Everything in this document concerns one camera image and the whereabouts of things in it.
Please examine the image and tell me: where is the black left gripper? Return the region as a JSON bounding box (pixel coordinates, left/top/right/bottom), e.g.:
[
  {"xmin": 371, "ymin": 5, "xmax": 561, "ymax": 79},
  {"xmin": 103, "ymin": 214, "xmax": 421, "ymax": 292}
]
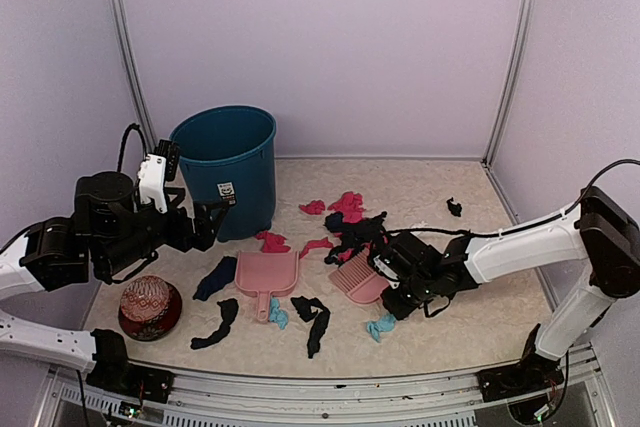
[{"xmin": 97, "ymin": 187, "xmax": 229, "ymax": 277}]

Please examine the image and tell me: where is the pink plastic hand brush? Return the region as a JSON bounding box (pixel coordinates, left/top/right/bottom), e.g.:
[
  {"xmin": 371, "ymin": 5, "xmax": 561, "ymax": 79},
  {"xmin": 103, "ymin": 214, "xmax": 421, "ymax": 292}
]
[{"xmin": 328, "ymin": 249, "xmax": 389, "ymax": 305}]

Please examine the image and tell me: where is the pink plastic dustpan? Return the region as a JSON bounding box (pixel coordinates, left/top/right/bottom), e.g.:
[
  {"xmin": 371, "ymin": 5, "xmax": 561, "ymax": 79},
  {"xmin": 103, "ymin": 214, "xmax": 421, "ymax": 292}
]
[{"xmin": 234, "ymin": 251, "xmax": 299, "ymax": 323}]

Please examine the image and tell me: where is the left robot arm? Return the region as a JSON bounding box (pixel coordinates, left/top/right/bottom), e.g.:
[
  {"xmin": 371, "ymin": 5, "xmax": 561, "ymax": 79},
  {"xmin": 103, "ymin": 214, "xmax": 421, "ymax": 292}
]
[{"xmin": 1, "ymin": 171, "xmax": 231, "ymax": 392}]

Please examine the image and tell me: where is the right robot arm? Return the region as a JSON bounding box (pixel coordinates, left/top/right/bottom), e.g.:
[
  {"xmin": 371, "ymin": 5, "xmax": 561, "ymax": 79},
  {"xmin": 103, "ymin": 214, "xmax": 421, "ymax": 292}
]
[{"xmin": 368, "ymin": 182, "xmax": 639, "ymax": 391}]

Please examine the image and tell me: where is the light blue scrap front right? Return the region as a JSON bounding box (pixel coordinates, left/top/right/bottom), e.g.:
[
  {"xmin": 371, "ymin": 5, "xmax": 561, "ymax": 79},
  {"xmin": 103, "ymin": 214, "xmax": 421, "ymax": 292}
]
[{"xmin": 366, "ymin": 313, "xmax": 397, "ymax": 343}]

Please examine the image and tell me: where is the blue plastic waste bin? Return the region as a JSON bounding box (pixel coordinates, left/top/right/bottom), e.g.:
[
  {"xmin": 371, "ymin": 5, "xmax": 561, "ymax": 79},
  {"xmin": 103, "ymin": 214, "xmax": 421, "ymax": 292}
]
[{"xmin": 170, "ymin": 105, "xmax": 276, "ymax": 242}]

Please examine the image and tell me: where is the dark blue scrap left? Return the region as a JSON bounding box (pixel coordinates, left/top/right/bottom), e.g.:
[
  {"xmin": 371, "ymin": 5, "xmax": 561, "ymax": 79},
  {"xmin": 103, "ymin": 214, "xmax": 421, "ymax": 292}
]
[{"xmin": 192, "ymin": 256, "xmax": 237, "ymax": 301}]

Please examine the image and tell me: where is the black and blue scrap pile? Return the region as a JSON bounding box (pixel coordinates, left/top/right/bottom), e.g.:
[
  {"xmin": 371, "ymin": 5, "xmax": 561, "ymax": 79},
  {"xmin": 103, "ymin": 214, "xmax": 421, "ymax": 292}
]
[{"xmin": 324, "ymin": 211, "xmax": 387, "ymax": 266}]

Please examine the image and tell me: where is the pink scrap near bin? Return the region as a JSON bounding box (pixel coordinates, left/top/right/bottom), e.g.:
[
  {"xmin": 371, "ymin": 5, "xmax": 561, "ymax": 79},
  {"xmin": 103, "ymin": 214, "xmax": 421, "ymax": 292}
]
[{"xmin": 255, "ymin": 231, "xmax": 291, "ymax": 254}]

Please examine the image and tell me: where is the small black scrap back right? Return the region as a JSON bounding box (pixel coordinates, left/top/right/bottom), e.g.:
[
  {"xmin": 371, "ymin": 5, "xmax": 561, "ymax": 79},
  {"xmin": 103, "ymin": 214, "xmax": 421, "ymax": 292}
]
[{"xmin": 446, "ymin": 197, "xmax": 463, "ymax": 217}]

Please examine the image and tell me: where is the pink scrap centre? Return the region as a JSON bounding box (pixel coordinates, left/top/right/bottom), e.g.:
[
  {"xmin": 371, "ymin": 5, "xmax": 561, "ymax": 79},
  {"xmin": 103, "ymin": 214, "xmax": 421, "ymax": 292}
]
[{"xmin": 299, "ymin": 237, "xmax": 334, "ymax": 259}]

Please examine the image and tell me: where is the black scrap front left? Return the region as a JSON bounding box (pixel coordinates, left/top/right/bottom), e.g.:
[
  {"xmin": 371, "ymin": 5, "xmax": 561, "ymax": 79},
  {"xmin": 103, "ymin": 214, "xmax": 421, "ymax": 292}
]
[{"xmin": 190, "ymin": 298, "xmax": 239, "ymax": 350}]

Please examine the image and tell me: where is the large pink scrap back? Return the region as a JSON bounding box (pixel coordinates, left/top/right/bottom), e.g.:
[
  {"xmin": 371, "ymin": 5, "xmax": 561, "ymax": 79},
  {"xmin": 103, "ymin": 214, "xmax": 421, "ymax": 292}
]
[{"xmin": 328, "ymin": 191, "xmax": 365, "ymax": 224}]

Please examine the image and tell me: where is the black scrap front centre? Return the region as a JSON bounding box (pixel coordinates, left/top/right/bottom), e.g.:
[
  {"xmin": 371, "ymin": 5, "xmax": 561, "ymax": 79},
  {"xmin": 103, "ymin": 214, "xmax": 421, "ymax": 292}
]
[{"xmin": 291, "ymin": 296, "xmax": 331, "ymax": 359}]

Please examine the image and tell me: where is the small pink scrap back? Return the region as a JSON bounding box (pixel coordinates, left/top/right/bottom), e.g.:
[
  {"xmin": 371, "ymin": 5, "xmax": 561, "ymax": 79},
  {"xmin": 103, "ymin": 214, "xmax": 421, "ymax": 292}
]
[{"xmin": 299, "ymin": 199, "xmax": 326, "ymax": 215}]

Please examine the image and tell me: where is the light blue scrap near dustpan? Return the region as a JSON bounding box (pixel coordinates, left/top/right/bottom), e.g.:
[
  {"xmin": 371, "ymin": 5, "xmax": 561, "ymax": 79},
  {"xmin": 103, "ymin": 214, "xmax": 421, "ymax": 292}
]
[{"xmin": 268, "ymin": 297, "xmax": 289, "ymax": 330}]

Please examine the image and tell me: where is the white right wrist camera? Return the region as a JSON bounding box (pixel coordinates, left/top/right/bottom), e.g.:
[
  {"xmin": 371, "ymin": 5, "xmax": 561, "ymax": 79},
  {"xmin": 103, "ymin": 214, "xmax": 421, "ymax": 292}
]
[{"xmin": 371, "ymin": 255, "xmax": 401, "ymax": 287}]

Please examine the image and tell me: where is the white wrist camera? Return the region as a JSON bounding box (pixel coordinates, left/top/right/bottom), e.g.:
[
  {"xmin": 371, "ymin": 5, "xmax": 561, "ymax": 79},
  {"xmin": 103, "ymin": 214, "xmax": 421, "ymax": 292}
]
[
  {"xmin": 137, "ymin": 139, "xmax": 180, "ymax": 214},
  {"xmin": 371, "ymin": 255, "xmax": 401, "ymax": 287}
]

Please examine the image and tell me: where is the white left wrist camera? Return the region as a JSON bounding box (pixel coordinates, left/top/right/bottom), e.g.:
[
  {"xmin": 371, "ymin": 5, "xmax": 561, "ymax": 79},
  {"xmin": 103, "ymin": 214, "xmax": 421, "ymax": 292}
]
[{"xmin": 137, "ymin": 139, "xmax": 180, "ymax": 214}]

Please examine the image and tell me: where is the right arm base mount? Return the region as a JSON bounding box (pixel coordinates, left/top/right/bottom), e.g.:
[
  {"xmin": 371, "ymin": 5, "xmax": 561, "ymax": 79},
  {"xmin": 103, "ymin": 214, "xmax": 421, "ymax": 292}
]
[{"xmin": 476, "ymin": 324, "xmax": 565, "ymax": 402}]

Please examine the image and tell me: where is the front aluminium rail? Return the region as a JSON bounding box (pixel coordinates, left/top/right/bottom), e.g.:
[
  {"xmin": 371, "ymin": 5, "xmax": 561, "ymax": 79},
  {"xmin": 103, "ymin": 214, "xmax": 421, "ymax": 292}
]
[{"xmin": 29, "ymin": 356, "xmax": 621, "ymax": 427}]

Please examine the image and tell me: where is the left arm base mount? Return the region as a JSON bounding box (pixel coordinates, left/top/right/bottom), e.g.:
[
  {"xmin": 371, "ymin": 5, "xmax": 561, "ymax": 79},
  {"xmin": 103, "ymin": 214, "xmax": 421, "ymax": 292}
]
[{"xmin": 86, "ymin": 329, "xmax": 174, "ymax": 404}]

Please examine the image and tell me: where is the left aluminium frame post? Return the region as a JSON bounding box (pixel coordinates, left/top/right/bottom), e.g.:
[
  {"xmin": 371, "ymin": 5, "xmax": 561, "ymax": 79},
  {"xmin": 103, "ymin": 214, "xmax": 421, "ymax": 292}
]
[{"xmin": 109, "ymin": 0, "xmax": 157, "ymax": 152}]

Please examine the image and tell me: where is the aluminium frame post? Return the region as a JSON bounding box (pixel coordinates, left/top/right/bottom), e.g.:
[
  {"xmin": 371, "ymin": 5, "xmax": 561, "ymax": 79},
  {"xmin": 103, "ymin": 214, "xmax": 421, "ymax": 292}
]
[
  {"xmin": 480, "ymin": 0, "xmax": 544, "ymax": 168},
  {"xmin": 109, "ymin": 0, "xmax": 157, "ymax": 152}
]

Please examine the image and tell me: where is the right aluminium frame post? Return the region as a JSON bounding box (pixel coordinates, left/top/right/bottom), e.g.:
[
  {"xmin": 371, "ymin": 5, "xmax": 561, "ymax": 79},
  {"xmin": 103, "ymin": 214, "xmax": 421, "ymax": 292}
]
[{"xmin": 480, "ymin": 0, "xmax": 544, "ymax": 168}]

